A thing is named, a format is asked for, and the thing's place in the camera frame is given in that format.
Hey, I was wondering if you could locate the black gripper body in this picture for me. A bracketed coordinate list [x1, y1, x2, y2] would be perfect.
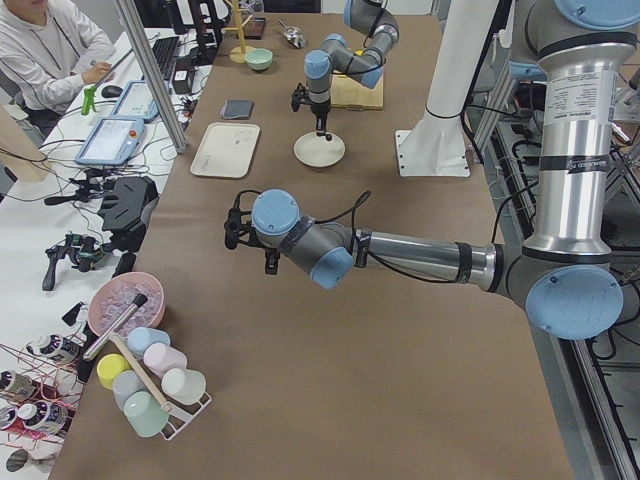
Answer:
[262, 244, 280, 265]
[310, 101, 330, 131]

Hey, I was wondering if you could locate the beige round plate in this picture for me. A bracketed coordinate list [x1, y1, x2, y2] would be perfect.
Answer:
[293, 132, 346, 168]

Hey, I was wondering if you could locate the cream rabbit tray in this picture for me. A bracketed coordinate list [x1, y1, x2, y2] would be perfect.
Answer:
[190, 122, 261, 179]

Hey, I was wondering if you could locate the bamboo cutting board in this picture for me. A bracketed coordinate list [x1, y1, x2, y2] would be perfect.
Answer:
[329, 49, 384, 110]

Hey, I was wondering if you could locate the metal ice scoop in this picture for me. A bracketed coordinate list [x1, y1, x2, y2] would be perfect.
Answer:
[278, 19, 307, 49]

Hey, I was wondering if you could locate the mint green bowl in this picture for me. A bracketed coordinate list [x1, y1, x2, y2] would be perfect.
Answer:
[244, 48, 273, 72]

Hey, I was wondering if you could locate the folded grey cloth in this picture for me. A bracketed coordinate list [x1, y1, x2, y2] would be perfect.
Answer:
[220, 99, 254, 120]

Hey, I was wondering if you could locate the wooden cup tree stand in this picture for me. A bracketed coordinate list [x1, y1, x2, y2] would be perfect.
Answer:
[225, 0, 254, 64]

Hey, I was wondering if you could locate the metal muddler with black tip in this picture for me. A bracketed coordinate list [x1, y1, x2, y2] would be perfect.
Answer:
[82, 293, 148, 361]

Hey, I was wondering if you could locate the pink cup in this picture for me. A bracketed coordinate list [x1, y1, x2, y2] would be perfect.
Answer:
[143, 342, 188, 378]

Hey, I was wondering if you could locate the white cup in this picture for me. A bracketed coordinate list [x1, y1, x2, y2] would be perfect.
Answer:
[161, 368, 206, 405]

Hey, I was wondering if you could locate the blue cup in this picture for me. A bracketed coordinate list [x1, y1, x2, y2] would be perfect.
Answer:
[126, 327, 171, 358]

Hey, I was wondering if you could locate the black keyboard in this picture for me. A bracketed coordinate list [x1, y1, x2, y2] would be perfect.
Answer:
[152, 36, 180, 81]

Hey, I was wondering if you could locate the pink bowl of ice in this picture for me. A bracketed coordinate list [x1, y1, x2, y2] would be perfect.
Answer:
[88, 272, 165, 337]

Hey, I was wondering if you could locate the blue teach pendant far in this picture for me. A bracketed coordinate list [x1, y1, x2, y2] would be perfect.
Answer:
[111, 80, 159, 122]

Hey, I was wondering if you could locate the blue teach pendant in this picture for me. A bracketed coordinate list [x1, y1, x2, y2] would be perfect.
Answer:
[111, 80, 159, 122]
[74, 116, 145, 166]

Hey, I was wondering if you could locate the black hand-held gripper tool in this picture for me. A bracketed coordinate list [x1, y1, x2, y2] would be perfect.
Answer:
[41, 233, 106, 291]

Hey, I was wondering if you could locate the grey cup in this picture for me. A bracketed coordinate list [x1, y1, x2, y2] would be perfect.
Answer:
[112, 370, 146, 411]

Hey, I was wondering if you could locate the blue teach pendant near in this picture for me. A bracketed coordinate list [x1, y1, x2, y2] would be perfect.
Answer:
[74, 116, 145, 166]

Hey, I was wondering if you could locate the yellow cup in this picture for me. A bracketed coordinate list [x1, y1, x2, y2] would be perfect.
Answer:
[96, 353, 131, 390]

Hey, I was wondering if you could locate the mint cup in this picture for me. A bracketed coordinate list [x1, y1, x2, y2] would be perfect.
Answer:
[123, 391, 169, 438]

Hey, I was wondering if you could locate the black computer mouse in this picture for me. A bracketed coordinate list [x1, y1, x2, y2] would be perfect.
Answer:
[101, 85, 123, 99]

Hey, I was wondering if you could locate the person in white hoodie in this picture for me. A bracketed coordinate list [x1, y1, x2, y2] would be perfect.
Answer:
[1, 0, 115, 136]

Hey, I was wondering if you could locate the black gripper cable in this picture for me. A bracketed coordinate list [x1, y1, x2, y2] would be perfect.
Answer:
[234, 189, 372, 236]

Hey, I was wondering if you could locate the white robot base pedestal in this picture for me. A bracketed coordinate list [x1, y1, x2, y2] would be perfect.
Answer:
[396, 0, 499, 177]

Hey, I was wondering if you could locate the white wire cup rack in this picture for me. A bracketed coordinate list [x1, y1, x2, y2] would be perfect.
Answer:
[109, 334, 213, 442]

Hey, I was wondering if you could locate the aluminium frame post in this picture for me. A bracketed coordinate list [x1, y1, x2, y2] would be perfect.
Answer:
[114, 0, 187, 154]

